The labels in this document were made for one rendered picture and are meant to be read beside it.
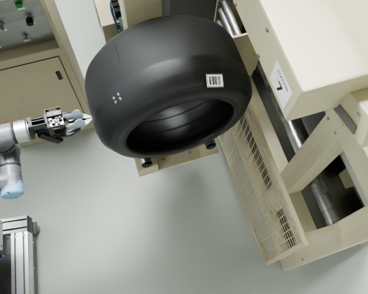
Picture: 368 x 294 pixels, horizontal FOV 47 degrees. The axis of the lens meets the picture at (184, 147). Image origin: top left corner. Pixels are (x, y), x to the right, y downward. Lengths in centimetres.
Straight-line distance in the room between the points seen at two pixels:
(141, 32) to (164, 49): 10
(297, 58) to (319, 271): 190
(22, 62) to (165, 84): 101
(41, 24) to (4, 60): 25
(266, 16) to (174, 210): 179
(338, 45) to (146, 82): 56
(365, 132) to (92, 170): 200
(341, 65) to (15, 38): 148
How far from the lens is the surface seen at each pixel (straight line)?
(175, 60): 128
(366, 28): 104
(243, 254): 259
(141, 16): 152
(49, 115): 146
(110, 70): 136
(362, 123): 101
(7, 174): 153
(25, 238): 248
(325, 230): 168
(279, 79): 100
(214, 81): 129
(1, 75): 219
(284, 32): 98
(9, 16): 195
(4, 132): 148
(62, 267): 263
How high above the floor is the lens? 254
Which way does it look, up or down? 68 degrees down
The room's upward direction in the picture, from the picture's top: 4 degrees clockwise
